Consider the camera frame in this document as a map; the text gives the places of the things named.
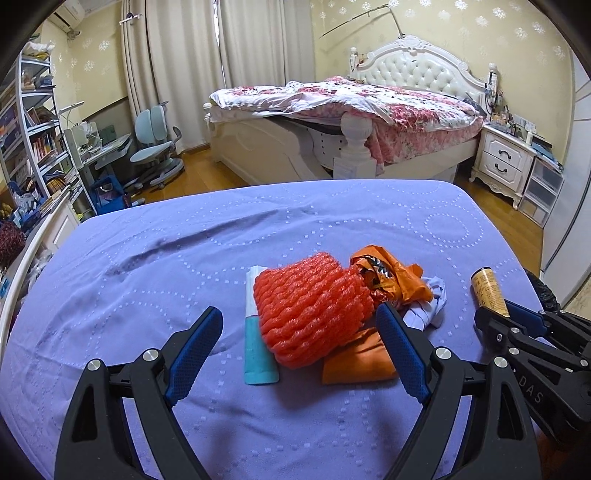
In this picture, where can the blue crate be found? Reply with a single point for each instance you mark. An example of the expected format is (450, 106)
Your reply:
(106, 196)

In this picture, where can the study desk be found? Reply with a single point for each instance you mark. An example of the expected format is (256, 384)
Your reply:
(104, 150)

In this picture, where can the floral quilt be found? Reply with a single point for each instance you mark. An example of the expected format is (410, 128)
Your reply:
(406, 110)

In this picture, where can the dark red dried flowers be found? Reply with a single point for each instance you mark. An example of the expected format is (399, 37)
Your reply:
(10, 244)

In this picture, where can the cluster of small bottles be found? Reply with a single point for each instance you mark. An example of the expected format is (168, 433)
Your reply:
(508, 117)

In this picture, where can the purple tablecloth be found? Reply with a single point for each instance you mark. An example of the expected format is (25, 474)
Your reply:
(184, 258)

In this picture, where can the bed with floral bedding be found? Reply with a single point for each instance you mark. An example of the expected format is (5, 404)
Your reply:
(415, 69)

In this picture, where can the plastic drawer unit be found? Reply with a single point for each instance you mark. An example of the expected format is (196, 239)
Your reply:
(540, 194)

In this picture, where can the orange plastic bag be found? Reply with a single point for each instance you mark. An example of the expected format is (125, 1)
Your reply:
(358, 357)

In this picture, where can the thin dark rod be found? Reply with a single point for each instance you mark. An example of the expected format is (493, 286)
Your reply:
(360, 21)

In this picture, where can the white nightstand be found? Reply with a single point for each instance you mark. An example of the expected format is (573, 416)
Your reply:
(503, 159)

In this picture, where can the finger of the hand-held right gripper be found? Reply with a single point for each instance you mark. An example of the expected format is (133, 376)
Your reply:
(498, 330)
(531, 321)

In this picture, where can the white wardrobe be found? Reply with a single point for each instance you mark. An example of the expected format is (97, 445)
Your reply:
(570, 221)

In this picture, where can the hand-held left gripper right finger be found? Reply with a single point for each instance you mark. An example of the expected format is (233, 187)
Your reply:
(404, 360)

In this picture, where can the teal white packet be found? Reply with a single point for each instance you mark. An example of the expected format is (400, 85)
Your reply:
(258, 360)

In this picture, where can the black trash bin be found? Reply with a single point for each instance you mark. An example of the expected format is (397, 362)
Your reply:
(547, 288)

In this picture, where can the orange snack wrapper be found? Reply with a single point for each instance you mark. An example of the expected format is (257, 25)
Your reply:
(383, 272)

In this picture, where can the white bookshelf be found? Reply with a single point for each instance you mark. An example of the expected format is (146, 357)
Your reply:
(32, 129)

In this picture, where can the white cabinet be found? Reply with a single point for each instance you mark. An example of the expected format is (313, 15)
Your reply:
(55, 230)

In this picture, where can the gold cylindrical can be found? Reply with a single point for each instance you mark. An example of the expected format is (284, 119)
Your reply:
(489, 290)

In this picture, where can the white air conditioner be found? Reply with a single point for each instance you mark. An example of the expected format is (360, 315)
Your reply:
(67, 11)

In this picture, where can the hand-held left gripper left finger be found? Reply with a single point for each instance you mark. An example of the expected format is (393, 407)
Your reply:
(191, 360)

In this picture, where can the light blue paper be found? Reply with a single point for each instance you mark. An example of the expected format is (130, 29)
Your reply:
(429, 304)

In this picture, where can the blue desk chair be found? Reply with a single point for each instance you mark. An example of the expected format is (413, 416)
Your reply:
(154, 147)

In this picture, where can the stack of books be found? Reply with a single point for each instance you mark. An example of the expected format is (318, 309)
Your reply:
(549, 154)

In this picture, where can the beige curtain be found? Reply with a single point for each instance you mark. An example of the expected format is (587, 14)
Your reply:
(263, 41)
(175, 69)

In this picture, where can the orange foam fruit net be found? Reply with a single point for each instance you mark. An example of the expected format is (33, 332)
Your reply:
(309, 309)

